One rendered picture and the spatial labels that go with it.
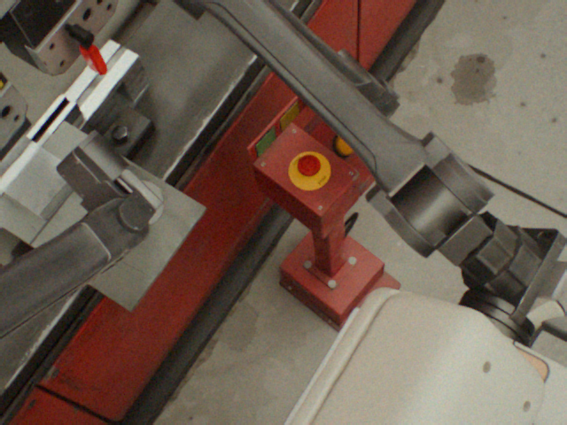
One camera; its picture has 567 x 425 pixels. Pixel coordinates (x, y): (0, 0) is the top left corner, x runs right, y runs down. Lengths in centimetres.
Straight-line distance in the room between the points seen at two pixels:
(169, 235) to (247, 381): 100
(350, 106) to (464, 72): 158
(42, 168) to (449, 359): 74
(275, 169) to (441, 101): 103
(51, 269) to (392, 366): 34
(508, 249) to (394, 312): 19
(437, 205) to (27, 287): 42
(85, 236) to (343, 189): 64
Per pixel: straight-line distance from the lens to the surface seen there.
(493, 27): 256
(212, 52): 148
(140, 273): 120
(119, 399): 182
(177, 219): 122
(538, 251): 98
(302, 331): 218
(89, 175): 99
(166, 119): 143
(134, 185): 101
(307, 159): 144
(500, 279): 95
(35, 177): 130
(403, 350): 78
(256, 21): 90
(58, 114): 135
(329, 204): 144
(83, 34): 115
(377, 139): 91
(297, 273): 209
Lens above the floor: 212
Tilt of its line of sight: 69 degrees down
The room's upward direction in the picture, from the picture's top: 11 degrees counter-clockwise
